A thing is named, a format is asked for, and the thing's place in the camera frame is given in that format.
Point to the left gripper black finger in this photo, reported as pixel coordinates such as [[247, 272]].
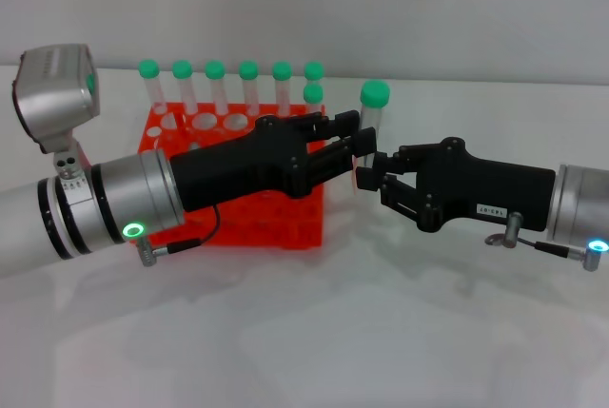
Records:
[[365, 141], [333, 123]]

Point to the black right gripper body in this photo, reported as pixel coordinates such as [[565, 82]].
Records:
[[490, 189]]

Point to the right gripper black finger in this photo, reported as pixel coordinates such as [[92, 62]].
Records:
[[367, 179], [383, 161]]

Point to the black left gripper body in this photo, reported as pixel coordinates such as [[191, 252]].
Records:
[[238, 165]]

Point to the green capped clear test tube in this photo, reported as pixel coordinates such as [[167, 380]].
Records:
[[282, 71], [313, 93], [182, 69], [149, 68], [314, 70], [249, 70], [375, 93], [215, 70]]

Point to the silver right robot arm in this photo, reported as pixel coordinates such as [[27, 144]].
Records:
[[580, 203]]

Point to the orange plastic test tube rack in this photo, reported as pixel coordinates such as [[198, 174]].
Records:
[[266, 227]]

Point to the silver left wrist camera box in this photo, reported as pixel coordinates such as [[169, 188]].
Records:
[[52, 94]]

